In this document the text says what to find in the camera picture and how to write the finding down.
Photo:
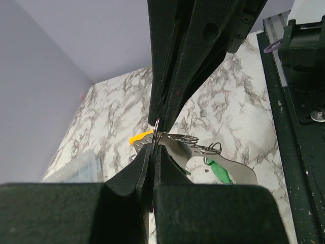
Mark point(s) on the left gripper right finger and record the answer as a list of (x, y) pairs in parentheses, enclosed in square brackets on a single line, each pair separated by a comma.
[(199, 213)]

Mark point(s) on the small split keyring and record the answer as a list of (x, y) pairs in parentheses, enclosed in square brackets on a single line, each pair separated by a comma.
[(156, 136)]

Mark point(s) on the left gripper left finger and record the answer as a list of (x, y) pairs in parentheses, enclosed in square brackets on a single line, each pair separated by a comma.
[(115, 211)]

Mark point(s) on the green key tag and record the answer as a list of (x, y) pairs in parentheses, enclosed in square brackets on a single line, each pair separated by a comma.
[(219, 171)]

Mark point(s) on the yellow screwdriver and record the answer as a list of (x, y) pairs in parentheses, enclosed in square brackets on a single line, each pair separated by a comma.
[(139, 137)]

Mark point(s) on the clear plastic screw box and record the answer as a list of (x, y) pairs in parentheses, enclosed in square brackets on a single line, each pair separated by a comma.
[(85, 168)]

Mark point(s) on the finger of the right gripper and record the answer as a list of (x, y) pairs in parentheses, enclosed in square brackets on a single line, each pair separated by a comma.
[(210, 30), (169, 23)]

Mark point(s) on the aluminium frame rail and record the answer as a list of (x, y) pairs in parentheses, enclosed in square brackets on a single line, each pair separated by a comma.
[(274, 29)]

